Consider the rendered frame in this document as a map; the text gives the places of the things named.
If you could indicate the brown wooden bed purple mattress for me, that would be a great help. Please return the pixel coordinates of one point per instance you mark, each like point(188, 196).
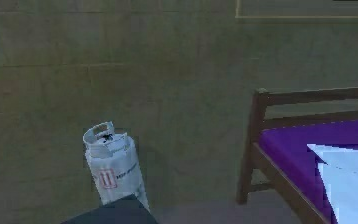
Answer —
point(287, 146)

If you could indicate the white bed sheet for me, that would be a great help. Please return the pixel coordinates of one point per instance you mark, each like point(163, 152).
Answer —
point(350, 183)

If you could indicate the white gas cylinder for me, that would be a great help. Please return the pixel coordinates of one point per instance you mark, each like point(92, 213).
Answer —
point(115, 166)

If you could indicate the dark blue box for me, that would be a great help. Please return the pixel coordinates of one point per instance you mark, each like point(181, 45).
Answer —
point(117, 213)

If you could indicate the framed wall picture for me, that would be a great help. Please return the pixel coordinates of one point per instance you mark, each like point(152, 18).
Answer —
point(303, 8)

